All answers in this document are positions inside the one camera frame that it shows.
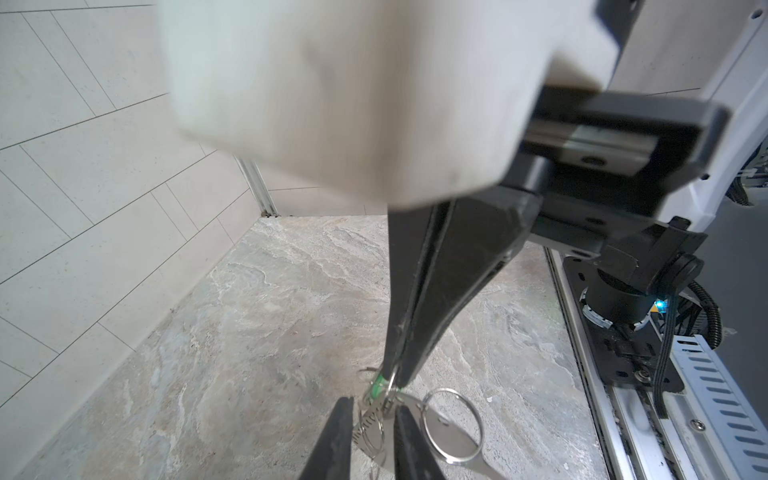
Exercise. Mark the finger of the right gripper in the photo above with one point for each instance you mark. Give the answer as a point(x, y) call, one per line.
point(485, 231)
point(414, 236)

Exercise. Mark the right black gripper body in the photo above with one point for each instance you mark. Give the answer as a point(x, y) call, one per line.
point(617, 158)

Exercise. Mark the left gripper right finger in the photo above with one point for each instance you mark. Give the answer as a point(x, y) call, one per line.
point(413, 459)

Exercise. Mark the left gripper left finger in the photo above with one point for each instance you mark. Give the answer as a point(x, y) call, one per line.
point(331, 455)

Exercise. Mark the metal key holder plate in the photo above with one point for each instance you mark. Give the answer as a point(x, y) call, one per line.
point(448, 441)

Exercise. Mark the green plastic key tag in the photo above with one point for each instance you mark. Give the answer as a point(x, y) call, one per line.
point(377, 387)

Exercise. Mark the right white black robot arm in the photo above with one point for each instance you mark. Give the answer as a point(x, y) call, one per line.
point(660, 261)

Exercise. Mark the perforated vent strip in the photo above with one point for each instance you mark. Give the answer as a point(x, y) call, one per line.
point(717, 412)

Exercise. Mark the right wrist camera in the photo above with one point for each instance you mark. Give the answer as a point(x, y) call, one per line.
point(401, 102)

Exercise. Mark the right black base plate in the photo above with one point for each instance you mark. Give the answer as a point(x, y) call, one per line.
point(624, 358)

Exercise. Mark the aluminium mounting rail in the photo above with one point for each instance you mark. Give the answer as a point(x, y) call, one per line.
point(636, 444)

